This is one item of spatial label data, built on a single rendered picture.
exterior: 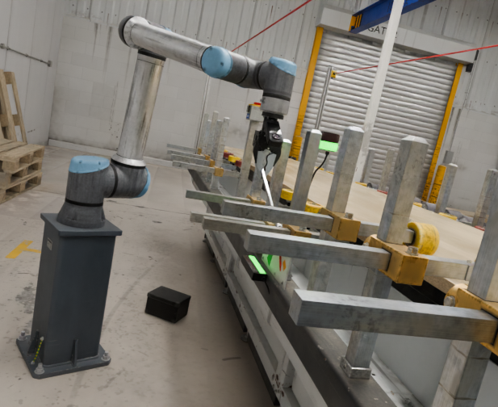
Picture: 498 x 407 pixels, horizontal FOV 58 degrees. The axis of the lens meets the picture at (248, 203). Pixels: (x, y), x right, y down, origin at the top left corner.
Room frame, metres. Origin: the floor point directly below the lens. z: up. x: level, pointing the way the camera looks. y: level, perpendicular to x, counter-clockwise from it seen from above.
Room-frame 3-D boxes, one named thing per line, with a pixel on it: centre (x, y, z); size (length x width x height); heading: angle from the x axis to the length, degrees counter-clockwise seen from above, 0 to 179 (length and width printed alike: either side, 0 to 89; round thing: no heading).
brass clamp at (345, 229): (1.03, -0.21, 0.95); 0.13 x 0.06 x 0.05; 15
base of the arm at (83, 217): (1.79, 0.67, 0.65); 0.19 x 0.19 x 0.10
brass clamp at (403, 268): (0.79, -0.27, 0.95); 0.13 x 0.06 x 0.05; 15
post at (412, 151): (0.81, -0.27, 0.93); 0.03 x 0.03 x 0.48; 15
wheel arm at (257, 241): (0.76, -0.25, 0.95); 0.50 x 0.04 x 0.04; 105
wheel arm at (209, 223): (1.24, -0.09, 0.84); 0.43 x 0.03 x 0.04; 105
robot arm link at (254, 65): (1.52, 0.08, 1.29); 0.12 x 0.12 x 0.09; 51
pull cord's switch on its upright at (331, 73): (4.29, -0.51, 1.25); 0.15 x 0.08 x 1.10; 15
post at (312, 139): (1.29, -0.14, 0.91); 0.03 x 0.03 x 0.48; 15
